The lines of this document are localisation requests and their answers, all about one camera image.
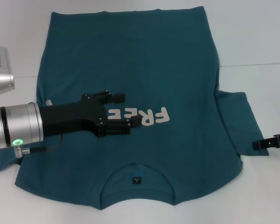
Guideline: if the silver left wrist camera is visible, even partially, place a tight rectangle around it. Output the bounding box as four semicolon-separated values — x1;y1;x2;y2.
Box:
0;46;16;97

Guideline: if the left arm plug with cable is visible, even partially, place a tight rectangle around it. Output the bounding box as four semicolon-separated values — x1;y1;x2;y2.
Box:
14;136;63;158

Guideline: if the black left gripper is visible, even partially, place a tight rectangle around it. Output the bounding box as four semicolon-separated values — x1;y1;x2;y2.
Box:
38;89;142;139

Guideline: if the teal t-shirt with FREE print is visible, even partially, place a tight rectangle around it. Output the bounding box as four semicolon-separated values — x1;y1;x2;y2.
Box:
0;6;270;206

